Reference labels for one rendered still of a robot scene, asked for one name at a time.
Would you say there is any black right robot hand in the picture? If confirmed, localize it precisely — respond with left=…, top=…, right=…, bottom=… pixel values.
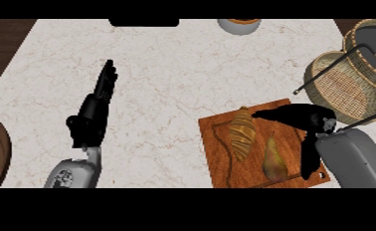
left=250, top=103, right=337, bottom=181

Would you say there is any yellow green pear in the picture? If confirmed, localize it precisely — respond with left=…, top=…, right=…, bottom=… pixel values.
left=260, top=134, right=288, bottom=183

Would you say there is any golden brown croissant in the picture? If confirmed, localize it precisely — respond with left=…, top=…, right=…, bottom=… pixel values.
left=226, top=106, right=256, bottom=162

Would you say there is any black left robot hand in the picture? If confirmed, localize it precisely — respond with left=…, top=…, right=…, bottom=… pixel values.
left=64, top=59, right=119, bottom=149

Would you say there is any black flat appliance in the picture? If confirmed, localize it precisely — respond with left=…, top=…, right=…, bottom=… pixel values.
left=107, top=19, right=181, bottom=28

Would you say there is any grey bowl with orange rim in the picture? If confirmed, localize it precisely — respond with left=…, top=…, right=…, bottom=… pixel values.
left=215, top=19, right=262, bottom=36

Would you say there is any brown wooden cutting board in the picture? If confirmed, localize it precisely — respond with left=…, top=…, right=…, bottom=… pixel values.
left=195, top=98, right=331, bottom=189

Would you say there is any brown round wooden object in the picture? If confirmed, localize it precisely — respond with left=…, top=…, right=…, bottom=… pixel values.
left=0, top=122, right=13, bottom=186

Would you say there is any wicker tiered basket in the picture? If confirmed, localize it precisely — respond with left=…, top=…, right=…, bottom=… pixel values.
left=291, top=19, right=376, bottom=132

